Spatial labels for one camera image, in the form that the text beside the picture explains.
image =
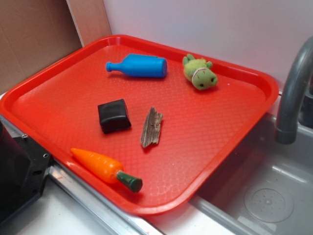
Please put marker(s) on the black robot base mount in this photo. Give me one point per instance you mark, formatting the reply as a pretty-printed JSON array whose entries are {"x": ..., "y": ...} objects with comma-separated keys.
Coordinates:
[{"x": 23, "y": 170}]

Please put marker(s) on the weathered wood piece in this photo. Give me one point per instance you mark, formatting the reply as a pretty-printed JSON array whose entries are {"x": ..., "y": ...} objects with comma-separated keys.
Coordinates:
[{"x": 152, "y": 128}]

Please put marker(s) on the silver metal rail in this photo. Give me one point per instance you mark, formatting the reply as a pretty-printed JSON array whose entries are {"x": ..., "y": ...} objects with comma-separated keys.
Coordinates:
[{"x": 67, "y": 207}]

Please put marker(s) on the green plush turtle toy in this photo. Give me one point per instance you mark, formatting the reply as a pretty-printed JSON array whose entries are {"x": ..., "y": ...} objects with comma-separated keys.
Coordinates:
[{"x": 199, "y": 73}]

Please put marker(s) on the brown cardboard panel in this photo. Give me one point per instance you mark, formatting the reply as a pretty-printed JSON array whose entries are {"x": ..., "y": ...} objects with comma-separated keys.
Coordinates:
[{"x": 37, "y": 33}]

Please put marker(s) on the red plastic tray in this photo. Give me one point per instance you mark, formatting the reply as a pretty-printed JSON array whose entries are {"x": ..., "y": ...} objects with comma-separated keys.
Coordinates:
[{"x": 58, "y": 108}]

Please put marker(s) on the blue plastic toy bottle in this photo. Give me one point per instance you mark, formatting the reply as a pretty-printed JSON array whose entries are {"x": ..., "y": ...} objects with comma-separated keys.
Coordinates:
[{"x": 136, "y": 65}]

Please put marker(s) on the black rubber block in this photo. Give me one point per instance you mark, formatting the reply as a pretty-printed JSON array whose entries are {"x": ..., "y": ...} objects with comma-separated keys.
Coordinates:
[{"x": 113, "y": 116}]

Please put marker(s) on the orange plastic toy carrot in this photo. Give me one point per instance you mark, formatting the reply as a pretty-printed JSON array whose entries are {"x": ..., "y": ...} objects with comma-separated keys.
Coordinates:
[{"x": 106, "y": 169}]

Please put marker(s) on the grey plastic sink basin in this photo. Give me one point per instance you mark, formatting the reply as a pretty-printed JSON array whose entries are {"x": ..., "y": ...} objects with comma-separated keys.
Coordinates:
[{"x": 263, "y": 188}]

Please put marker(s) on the grey toy sink faucet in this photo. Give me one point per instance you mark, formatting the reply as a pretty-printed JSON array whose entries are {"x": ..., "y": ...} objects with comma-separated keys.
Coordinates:
[{"x": 296, "y": 104}]

